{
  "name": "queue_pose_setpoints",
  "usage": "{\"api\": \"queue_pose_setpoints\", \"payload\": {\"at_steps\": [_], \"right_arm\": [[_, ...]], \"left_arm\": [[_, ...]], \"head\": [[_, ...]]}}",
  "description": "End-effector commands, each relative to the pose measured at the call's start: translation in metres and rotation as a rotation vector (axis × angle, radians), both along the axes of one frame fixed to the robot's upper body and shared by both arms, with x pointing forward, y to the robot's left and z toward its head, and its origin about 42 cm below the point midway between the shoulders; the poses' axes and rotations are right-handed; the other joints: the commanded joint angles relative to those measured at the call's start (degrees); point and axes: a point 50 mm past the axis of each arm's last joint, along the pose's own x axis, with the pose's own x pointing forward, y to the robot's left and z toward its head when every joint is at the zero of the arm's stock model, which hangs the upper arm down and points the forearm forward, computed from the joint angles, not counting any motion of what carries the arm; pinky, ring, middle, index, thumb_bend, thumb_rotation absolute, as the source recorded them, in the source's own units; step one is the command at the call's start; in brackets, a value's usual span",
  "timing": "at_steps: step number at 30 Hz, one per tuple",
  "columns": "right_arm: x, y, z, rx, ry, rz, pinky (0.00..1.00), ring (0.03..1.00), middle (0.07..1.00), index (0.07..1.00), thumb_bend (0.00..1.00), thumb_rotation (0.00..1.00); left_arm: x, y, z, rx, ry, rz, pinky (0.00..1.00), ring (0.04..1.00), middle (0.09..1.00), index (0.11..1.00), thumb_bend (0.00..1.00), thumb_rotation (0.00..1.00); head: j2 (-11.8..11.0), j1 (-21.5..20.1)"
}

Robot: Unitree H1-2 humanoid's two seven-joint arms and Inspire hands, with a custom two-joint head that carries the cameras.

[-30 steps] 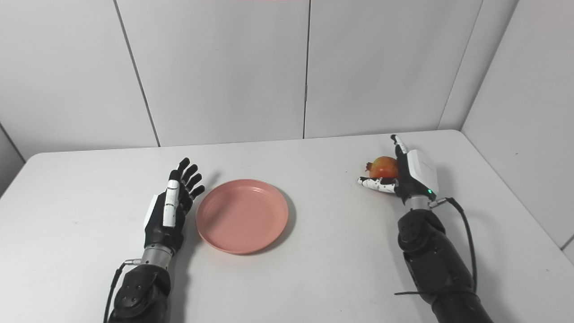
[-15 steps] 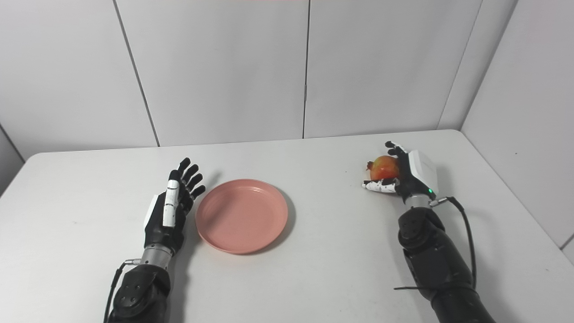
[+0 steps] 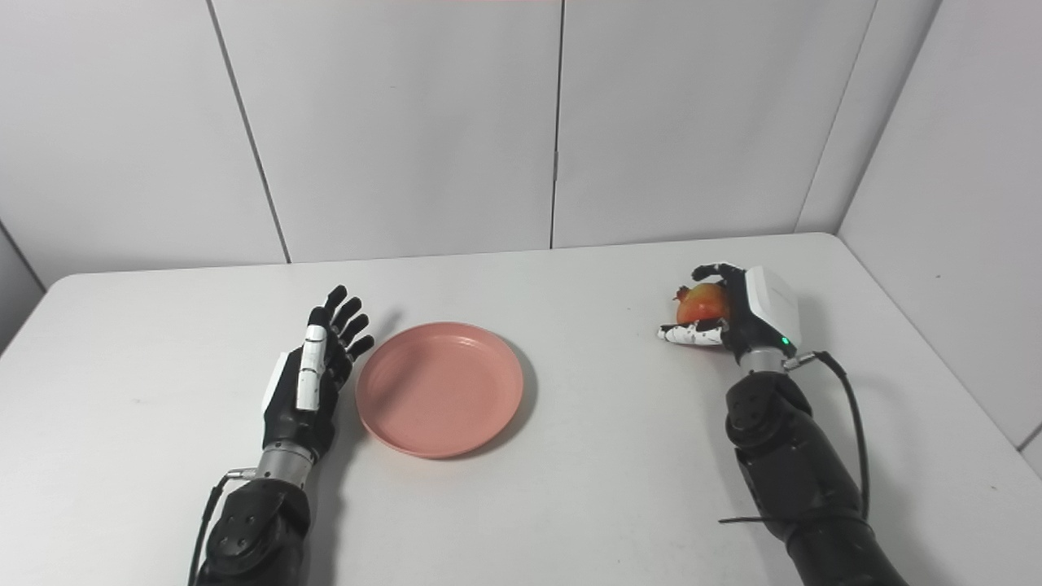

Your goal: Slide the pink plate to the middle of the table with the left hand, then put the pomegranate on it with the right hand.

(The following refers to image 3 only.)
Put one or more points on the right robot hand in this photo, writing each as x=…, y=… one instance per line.
x=761, y=313

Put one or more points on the red yellow pomegranate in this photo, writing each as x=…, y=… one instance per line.
x=702, y=303

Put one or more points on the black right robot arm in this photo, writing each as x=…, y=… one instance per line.
x=806, y=472

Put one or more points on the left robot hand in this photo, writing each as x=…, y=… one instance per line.
x=303, y=391

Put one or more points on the pink plate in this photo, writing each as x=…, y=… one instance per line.
x=440, y=389

